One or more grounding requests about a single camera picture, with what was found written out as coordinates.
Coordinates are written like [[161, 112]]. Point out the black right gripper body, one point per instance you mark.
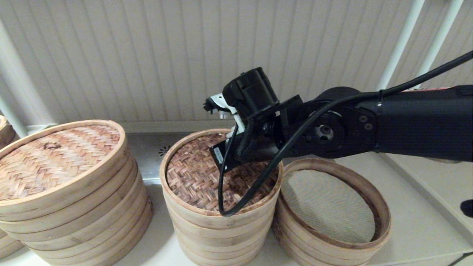
[[255, 96]]

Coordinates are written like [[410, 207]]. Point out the dark woven bamboo lid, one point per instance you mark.
[[188, 184]]

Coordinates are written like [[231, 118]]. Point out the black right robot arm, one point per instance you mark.
[[425, 122]]

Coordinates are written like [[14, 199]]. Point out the grey mesh steamer liner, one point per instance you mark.
[[332, 210]]

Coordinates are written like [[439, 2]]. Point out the wide low bamboo steamer stack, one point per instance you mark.
[[314, 253]]

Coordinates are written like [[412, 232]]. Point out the large light woven steamer lid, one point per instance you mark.
[[55, 162]]

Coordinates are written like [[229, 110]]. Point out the large bamboo steamer stack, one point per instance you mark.
[[92, 236]]

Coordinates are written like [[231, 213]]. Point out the brown bamboo steamer at edge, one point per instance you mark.
[[5, 135]]

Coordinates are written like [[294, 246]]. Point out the bamboo steamer stack behind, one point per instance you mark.
[[7, 244]]

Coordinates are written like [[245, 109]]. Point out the stainless steel steam plate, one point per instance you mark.
[[147, 162]]

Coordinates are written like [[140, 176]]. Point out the white slanted metal pole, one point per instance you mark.
[[401, 40], [438, 40]]

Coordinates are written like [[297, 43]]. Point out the thick white pipe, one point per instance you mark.
[[22, 88]]

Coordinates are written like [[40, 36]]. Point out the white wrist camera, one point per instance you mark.
[[221, 101]]

